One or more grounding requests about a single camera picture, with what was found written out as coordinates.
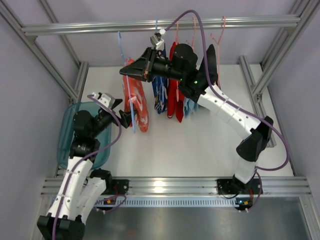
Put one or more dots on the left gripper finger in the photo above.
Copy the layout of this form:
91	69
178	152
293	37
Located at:
125	121
125	114

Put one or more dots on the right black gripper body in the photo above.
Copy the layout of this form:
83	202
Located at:
149	64

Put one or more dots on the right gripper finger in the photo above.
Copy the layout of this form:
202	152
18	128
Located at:
141	62
134	73

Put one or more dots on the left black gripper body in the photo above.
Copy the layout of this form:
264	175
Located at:
119	115

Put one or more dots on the orange white trousers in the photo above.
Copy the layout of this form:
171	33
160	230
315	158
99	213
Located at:
134	93

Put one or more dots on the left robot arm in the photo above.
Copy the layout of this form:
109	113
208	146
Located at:
81	186

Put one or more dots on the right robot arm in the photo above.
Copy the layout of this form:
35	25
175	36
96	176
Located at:
198	84

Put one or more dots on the blue patterned trousers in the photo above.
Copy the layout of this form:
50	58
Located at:
159	86

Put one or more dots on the red trousers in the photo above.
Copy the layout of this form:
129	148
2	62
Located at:
175	101

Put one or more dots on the pink hanger with red trousers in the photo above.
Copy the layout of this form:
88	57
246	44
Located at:
175	43

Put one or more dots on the light blue trousers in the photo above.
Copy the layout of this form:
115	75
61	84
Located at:
189	106

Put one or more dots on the black trousers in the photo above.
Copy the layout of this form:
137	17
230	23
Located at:
212	69

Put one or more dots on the pink hanger with black trousers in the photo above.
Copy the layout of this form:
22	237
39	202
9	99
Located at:
218	45

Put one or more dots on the teal plastic tray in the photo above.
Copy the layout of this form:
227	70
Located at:
67	135

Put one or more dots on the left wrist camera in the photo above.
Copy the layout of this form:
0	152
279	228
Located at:
106	100

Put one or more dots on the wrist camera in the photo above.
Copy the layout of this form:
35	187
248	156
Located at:
106	100
157	41

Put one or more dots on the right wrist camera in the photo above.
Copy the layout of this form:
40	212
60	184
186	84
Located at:
157	41

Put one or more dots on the aluminium frame left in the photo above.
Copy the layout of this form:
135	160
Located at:
53	52

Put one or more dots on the aluminium frame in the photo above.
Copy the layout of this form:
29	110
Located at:
279	49
53	52

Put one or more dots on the aluminium hanging rail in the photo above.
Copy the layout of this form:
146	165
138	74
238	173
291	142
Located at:
186	23

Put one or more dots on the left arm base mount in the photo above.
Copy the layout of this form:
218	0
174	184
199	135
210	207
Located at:
119	186

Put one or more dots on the slotted cable duct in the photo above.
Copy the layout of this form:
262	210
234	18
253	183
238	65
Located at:
156	202

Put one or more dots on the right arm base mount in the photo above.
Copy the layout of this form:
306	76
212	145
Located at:
234	187

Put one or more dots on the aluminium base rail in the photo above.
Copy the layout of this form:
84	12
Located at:
283	186

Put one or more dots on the aluminium frame right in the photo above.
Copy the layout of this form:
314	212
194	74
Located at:
279	49

